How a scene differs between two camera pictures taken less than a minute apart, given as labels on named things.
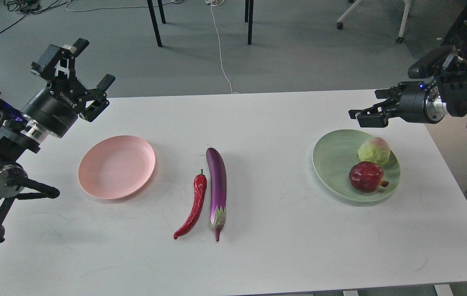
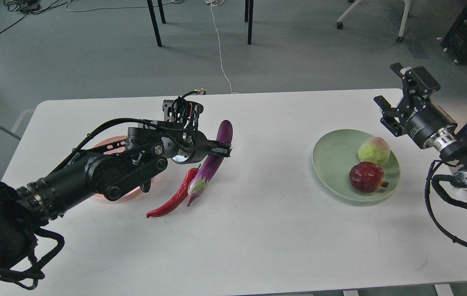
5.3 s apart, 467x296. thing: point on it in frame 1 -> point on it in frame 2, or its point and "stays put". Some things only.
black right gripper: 417,104 -> 430,125
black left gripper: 56,108 -> 192,146
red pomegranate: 367,176 stays put
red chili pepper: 200,187 -> 180,197
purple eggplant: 216,177 -> 210,164
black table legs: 247,2 stays put
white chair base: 400,38 stays put
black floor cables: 27,7 stays put
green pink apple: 375,149 stays put
